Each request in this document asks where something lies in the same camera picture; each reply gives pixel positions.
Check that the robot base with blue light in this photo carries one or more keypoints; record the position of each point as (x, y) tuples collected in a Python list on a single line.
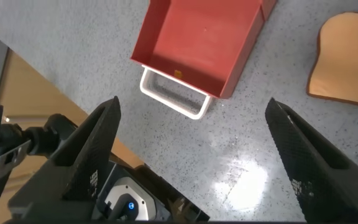
[(154, 193)]

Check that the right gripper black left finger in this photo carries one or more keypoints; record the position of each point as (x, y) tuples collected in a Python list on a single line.
[(79, 161)]

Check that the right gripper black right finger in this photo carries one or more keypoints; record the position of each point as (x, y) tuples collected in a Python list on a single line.
[(322, 180)]

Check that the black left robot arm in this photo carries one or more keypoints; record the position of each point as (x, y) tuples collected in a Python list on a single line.
[(42, 138)]

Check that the toy toast slice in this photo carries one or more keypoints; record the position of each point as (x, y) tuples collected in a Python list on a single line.
[(346, 59)]

